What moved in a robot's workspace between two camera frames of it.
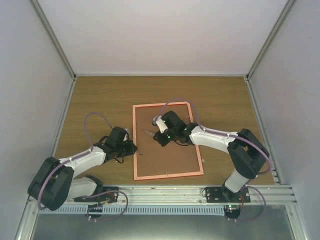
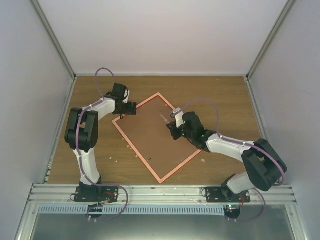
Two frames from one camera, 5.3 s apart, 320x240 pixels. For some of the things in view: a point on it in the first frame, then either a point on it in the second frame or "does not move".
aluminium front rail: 155,196 does not move
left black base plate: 105,194 does not move
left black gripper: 131,149 to 129,111
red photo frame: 201,172 to 148,133
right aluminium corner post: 287,9 does not move
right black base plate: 222,194 does not move
